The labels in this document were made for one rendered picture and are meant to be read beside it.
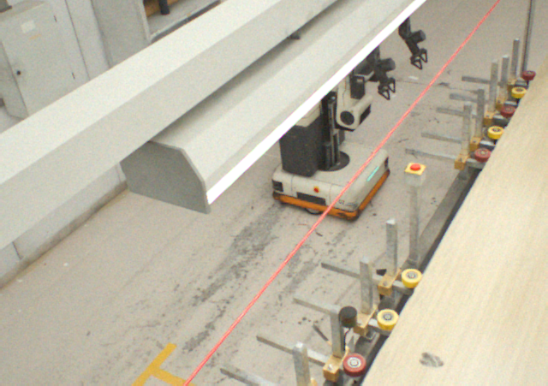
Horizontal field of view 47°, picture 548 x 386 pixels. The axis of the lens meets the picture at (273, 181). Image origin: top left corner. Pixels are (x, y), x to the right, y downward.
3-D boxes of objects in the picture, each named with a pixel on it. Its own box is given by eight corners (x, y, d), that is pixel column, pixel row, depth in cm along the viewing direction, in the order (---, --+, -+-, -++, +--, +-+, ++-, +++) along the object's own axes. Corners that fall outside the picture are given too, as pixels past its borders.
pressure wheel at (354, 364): (340, 386, 227) (338, 365, 221) (349, 370, 233) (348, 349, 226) (360, 394, 223) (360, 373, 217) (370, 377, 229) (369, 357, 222)
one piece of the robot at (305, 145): (281, 186, 448) (267, 80, 402) (317, 148, 485) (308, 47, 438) (323, 196, 432) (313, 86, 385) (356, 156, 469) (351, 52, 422)
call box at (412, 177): (404, 186, 266) (404, 170, 261) (410, 176, 270) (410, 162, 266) (419, 189, 262) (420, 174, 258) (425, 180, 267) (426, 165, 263)
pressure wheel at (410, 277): (407, 304, 257) (407, 283, 250) (398, 291, 263) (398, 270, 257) (425, 298, 258) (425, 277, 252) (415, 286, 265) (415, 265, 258)
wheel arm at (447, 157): (404, 155, 346) (404, 148, 344) (407, 151, 349) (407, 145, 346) (484, 170, 325) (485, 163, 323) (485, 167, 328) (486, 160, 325)
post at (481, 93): (472, 162, 360) (478, 86, 333) (473, 159, 363) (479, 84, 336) (478, 163, 358) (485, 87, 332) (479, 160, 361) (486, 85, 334)
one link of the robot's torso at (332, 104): (326, 133, 426) (324, 101, 412) (344, 115, 445) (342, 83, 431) (362, 140, 413) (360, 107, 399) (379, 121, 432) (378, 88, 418)
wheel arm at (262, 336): (256, 342, 245) (255, 335, 243) (261, 336, 248) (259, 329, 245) (358, 383, 224) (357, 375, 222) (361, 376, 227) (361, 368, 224)
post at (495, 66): (485, 134, 375) (491, 60, 348) (486, 132, 377) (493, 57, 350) (491, 136, 373) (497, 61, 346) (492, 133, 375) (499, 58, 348)
